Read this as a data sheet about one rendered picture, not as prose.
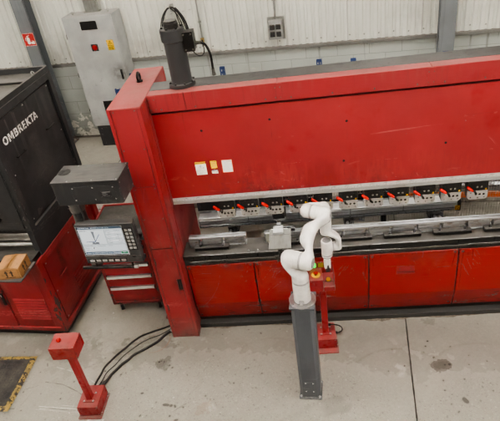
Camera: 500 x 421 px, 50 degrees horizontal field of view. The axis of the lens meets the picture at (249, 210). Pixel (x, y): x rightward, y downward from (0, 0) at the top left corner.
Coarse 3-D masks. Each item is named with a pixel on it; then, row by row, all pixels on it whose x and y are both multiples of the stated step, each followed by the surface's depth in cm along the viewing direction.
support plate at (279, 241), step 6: (270, 234) 445; (288, 234) 442; (270, 240) 438; (276, 240) 437; (282, 240) 436; (288, 240) 435; (270, 246) 431; (276, 246) 430; (282, 246) 429; (288, 246) 428
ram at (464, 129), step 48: (336, 96) 380; (384, 96) 376; (432, 96) 374; (480, 96) 372; (192, 144) 406; (240, 144) 404; (288, 144) 401; (336, 144) 399; (384, 144) 397; (432, 144) 395; (480, 144) 393; (192, 192) 431; (240, 192) 428
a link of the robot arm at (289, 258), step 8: (280, 256) 357; (288, 256) 353; (296, 256) 350; (288, 264) 353; (296, 264) 350; (288, 272) 358; (296, 272) 359; (304, 272) 360; (296, 280) 358; (304, 280) 358
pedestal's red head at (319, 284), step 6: (312, 270) 434; (318, 270) 433; (324, 276) 433; (330, 276) 432; (312, 282) 424; (318, 282) 424; (324, 282) 431; (330, 282) 430; (312, 288) 428; (318, 288) 427; (324, 288) 427; (330, 288) 427
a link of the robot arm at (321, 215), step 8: (312, 208) 370; (320, 208) 368; (328, 208) 368; (312, 216) 370; (320, 216) 364; (328, 216) 365; (312, 224) 363; (320, 224) 365; (304, 232) 361; (312, 232) 361; (304, 240) 357; (312, 240) 360; (312, 248) 357; (304, 256) 349; (312, 256) 350; (304, 264) 348; (312, 264) 349
